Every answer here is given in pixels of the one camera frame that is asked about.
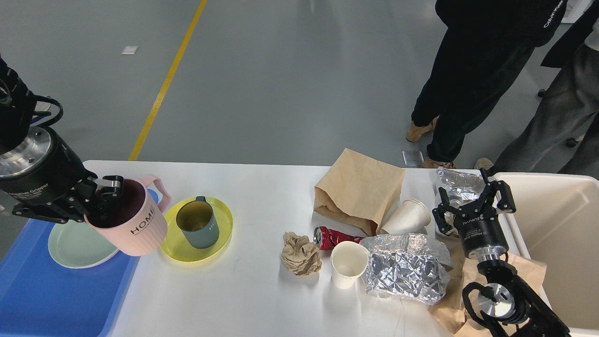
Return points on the small crumpled foil bag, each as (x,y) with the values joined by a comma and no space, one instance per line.
(461,187)

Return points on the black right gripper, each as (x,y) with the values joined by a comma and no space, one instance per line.
(477,225)

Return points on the brown paper bag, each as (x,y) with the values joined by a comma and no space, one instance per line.
(358,190)

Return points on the pale green plate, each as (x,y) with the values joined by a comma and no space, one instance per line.
(78,246)

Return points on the crumpled brown paper ball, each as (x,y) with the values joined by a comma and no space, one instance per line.
(300,255)

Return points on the large crumpled foil sheet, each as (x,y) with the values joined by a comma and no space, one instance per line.
(410,265)

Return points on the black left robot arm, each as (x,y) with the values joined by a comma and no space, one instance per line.
(21,109)

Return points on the upright white paper cup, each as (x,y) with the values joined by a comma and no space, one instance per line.
(349,261)

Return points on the tipped white paper cup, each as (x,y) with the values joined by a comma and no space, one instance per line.
(411,217)

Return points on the person in black clothes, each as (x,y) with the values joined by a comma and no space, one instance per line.
(485,47)

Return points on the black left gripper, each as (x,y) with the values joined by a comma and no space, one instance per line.
(49,182)

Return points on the dark green mug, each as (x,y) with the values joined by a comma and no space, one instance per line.
(198,223)

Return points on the flat brown paper sheet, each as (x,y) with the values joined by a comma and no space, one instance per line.
(450,311)

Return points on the pink ribbed mug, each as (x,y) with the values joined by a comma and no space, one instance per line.
(136,225)

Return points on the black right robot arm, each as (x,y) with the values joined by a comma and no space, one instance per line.
(506,298)

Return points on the person in grey trousers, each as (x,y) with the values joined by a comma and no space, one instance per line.
(570,100)

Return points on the crushed red soda can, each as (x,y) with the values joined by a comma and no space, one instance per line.
(326,239)

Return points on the beige plastic bin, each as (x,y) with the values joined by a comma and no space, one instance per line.
(557,222)

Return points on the yellow plastic plate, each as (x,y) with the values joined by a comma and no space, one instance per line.
(176,246)

